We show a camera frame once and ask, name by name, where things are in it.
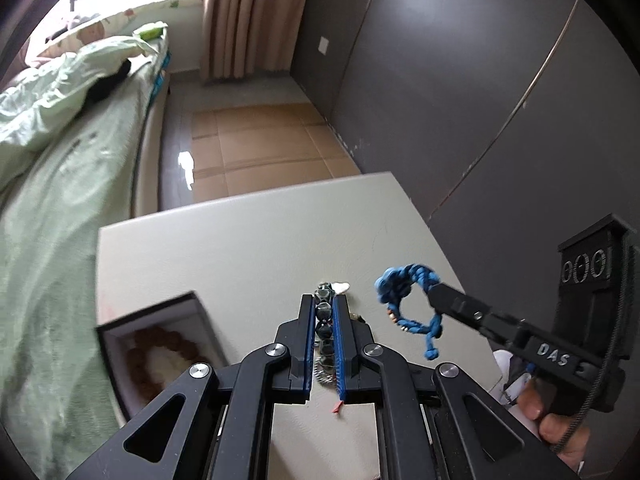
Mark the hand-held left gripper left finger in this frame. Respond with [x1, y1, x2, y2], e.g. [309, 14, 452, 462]
[65, 294, 317, 480]

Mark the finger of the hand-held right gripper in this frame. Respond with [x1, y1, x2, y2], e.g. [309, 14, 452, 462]
[426, 282, 501, 343]

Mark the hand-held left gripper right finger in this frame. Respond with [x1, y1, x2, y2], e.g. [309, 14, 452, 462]
[335, 294, 577, 480]

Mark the dark green bead bracelet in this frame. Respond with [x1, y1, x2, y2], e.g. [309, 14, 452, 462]
[313, 282, 337, 362]

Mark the blue braided bracelet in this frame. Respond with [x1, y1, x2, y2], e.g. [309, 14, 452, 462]
[374, 263, 446, 361]

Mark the black jewelry box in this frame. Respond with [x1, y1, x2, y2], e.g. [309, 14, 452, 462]
[94, 290, 231, 422]

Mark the person's right hand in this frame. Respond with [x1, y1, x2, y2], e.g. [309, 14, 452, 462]
[516, 384, 592, 472]

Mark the white crumpled paper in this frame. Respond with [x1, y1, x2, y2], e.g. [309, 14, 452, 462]
[492, 349, 535, 408]

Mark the brown cardboard sheet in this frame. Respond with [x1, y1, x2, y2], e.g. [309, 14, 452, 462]
[191, 102, 362, 199]

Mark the bed with green sheet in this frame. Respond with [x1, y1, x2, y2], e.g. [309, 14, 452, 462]
[0, 35, 174, 480]

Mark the black cloth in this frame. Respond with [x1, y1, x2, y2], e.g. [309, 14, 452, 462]
[84, 58, 132, 107]

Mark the beige curtain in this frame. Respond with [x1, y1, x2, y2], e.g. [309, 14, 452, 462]
[199, 0, 319, 81]

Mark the green packet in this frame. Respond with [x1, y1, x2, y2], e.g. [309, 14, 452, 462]
[132, 20, 169, 42]

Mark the light green quilt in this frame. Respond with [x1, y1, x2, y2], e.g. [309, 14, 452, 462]
[0, 35, 162, 193]

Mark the printed cushion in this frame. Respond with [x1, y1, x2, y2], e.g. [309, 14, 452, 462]
[27, 0, 207, 63]

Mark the silver chain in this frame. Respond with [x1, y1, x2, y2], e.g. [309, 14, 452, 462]
[312, 355, 341, 387]

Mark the brown bead bracelet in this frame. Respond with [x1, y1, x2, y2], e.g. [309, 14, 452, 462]
[124, 326, 213, 403]

